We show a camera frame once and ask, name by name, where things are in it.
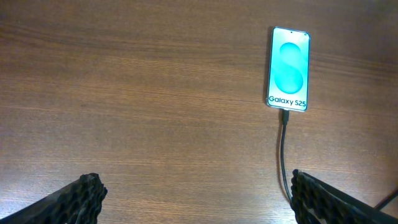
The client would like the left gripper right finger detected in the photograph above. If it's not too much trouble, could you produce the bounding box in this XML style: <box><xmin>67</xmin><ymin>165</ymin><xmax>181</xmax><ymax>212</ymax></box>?
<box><xmin>290</xmin><ymin>169</ymin><xmax>397</xmax><ymax>224</ymax></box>

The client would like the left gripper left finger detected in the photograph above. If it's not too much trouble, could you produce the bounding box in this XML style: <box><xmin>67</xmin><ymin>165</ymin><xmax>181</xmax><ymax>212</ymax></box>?
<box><xmin>1</xmin><ymin>173</ymin><xmax>108</xmax><ymax>224</ymax></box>

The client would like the black charging cable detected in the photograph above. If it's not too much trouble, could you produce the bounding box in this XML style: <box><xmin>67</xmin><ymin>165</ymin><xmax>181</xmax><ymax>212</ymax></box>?
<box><xmin>278</xmin><ymin>108</ymin><xmax>398</xmax><ymax>211</ymax></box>

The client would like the blue-screen Galaxy smartphone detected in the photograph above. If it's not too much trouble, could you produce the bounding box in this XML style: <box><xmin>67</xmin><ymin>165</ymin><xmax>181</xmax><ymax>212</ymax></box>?
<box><xmin>266</xmin><ymin>27</ymin><xmax>311</xmax><ymax>112</ymax></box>

